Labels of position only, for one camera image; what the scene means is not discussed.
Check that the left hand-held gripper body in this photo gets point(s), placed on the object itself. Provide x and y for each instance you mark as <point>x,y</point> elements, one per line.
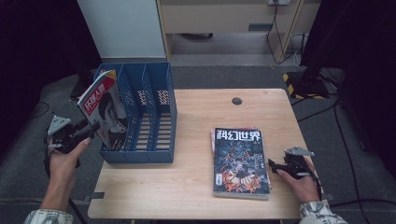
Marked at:
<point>67,138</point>

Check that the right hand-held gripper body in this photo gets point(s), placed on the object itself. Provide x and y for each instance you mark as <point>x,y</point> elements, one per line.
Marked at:
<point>297,166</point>

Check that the portrait cover magazine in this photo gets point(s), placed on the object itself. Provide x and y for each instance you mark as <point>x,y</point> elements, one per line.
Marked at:
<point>107,109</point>

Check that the dark cover magazine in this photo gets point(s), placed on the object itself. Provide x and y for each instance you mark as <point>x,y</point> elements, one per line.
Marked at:
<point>239,161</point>

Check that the blue plastic file rack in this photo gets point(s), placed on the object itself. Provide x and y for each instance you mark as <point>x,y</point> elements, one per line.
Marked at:
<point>146,157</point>

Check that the person's right hand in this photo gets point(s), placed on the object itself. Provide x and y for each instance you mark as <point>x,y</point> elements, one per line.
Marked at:
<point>306,188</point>

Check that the person's left hand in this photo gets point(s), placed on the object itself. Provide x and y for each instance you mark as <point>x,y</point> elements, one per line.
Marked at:
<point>63,166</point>

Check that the grey tape strip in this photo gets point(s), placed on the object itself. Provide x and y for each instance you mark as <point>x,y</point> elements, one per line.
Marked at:
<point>98,195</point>
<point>327,196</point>

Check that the black curtain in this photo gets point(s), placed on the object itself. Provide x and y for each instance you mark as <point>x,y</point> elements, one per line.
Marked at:
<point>367,46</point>
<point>37,46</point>

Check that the white cabinet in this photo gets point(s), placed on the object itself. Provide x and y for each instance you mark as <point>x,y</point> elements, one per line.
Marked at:
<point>124,28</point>

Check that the light wooden desk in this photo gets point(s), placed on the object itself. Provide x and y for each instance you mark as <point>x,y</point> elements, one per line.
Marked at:
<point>218,17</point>

